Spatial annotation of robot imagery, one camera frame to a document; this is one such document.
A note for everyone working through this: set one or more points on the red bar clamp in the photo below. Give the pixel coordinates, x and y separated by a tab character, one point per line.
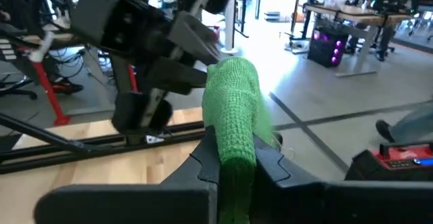
50	92
132	78

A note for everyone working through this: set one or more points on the black leg desk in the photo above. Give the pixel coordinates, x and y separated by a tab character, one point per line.
355	14

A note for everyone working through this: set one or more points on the wooden workbench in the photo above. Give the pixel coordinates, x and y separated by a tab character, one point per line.
64	39

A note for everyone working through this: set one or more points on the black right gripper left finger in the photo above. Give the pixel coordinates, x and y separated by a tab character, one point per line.
135	205

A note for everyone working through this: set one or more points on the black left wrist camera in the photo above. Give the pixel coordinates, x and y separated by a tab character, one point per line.
111	17

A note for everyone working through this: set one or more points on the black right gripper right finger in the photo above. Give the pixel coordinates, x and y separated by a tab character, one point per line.
338	203

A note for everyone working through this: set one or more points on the grey office chair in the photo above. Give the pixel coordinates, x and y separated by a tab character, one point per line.
20	93

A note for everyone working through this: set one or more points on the white post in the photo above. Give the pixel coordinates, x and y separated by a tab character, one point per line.
229	24

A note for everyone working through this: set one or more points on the black aluminium table frame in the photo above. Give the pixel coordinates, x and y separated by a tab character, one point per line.
101	146

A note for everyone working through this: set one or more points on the light green bandage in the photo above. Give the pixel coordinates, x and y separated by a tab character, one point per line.
233	102

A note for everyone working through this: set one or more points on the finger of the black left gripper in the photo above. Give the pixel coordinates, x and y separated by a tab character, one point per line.
176	76
193	34

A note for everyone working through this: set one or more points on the black crate with red lid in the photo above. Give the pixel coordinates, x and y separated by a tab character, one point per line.
389	170

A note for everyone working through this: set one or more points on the black computer tower purple lights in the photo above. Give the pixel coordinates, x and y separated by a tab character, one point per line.
326	48

